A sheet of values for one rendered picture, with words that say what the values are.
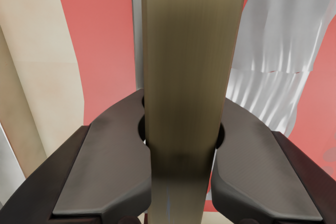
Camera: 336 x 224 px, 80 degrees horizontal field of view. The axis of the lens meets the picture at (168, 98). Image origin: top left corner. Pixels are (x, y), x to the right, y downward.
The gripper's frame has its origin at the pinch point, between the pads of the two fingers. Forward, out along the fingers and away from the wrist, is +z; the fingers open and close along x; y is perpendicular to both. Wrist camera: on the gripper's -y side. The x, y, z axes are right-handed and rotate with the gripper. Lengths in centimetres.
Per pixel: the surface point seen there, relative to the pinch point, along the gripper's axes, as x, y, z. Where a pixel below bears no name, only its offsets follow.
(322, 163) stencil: 17.2, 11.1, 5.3
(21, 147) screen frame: -13.8, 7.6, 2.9
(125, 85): -4.3, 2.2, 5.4
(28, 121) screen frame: -13.8, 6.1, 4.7
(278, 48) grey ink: 8.2, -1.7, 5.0
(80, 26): -7.5, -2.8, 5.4
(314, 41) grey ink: 10.7, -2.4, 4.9
